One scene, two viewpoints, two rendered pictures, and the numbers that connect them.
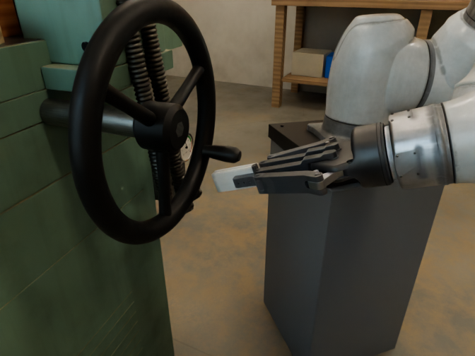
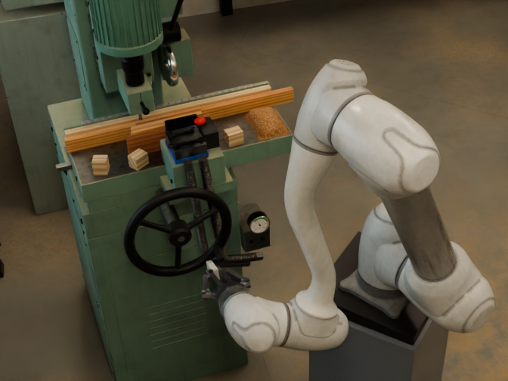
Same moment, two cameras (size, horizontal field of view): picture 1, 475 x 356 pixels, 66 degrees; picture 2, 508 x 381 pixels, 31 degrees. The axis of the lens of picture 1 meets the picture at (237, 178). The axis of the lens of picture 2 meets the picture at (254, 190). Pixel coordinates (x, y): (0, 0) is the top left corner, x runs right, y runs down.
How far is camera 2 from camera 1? 2.06 m
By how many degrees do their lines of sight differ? 44
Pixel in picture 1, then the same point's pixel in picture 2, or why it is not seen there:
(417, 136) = (222, 299)
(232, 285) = not seen: hidden behind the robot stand
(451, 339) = not seen: outside the picture
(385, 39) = (374, 232)
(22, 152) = not seen: hidden behind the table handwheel
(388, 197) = (357, 340)
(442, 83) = (403, 285)
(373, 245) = (351, 370)
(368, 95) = (363, 261)
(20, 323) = (124, 276)
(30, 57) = (155, 173)
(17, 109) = (144, 192)
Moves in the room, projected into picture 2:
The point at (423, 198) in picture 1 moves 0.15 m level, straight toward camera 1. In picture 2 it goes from (391, 360) to (336, 369)
